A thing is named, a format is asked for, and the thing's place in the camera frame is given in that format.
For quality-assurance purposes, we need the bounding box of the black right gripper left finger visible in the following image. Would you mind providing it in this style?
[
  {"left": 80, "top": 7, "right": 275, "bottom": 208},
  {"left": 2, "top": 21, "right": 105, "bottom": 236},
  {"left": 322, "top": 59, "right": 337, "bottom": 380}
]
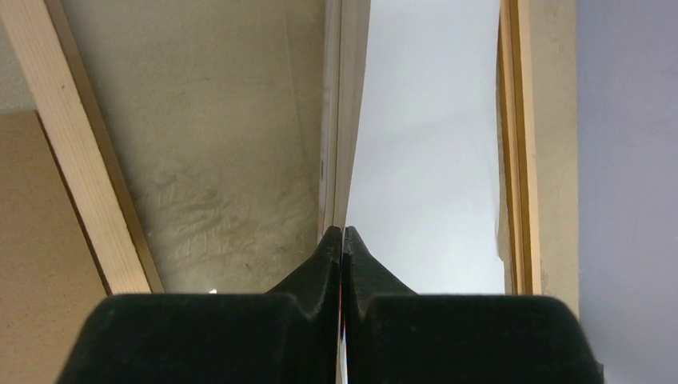
[{"left": 58, "top": 227, "right": 342, "bottom": 383}]

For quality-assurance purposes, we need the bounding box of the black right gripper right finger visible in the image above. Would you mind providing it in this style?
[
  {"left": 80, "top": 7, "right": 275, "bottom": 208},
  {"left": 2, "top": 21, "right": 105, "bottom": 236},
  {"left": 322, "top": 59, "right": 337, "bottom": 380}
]
[{"left": 341, "top": 227, "right": 604, "bottom": 383}]

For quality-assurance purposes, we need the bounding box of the brown frame backing board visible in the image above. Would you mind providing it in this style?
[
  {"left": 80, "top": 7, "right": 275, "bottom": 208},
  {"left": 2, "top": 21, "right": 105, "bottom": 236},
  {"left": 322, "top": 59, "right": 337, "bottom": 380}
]
[{"left": 1, "top": 111, "right": 106, "bottom": 383}]

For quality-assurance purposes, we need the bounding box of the orange wooden picture frame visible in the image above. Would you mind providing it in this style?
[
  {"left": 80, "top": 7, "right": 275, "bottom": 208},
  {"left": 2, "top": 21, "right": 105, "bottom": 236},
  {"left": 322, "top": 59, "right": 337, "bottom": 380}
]
[{"left": 1, "top": 1, "right": 542, "bottom": 294}]

